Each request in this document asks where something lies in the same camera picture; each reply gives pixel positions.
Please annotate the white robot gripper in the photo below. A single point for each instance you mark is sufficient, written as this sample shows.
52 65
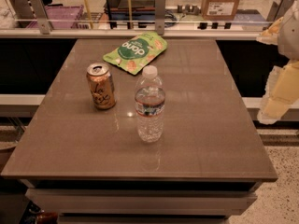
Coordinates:
290 34

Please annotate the clear plastic water bottle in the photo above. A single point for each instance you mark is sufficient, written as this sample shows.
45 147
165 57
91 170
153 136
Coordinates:
149 105

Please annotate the green rice chip bag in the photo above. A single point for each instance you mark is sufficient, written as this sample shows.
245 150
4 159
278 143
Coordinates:
133 55

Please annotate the glass railing with metal posts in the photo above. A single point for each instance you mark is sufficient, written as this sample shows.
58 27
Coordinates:
93 18

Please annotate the cardboard box with label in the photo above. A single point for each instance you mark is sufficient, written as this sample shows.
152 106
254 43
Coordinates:
222 10

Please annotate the orange and blue cart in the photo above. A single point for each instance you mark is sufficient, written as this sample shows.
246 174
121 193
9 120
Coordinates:
135 3

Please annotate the gold LaCroix soda can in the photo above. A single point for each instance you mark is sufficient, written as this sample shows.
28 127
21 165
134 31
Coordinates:
101 85

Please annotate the purple plastic crate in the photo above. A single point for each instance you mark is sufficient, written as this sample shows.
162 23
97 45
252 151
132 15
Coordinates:
62 17

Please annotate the grey table base drawers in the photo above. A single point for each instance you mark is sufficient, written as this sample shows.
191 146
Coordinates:
186 203

